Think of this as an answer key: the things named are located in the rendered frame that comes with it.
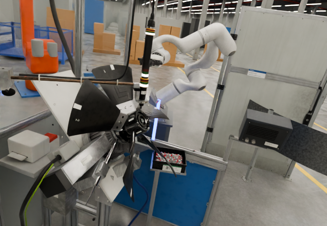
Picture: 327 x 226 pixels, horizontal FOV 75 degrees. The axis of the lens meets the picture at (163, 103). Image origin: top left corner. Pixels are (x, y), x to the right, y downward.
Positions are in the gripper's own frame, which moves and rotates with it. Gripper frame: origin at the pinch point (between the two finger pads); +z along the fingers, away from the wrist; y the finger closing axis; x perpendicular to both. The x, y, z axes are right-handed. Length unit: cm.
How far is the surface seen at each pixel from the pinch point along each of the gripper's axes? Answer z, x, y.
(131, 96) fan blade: 2.4, -18.6, 5.2
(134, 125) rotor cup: 15.4, -27.2, -3.3
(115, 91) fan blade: 4.8, -17.1, 13.0
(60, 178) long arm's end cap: 50, -37, 9
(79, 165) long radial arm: 40, -37, 8
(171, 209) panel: -36, -122, -24
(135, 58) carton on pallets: -688, -125, 297
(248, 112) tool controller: -35, -24, -58
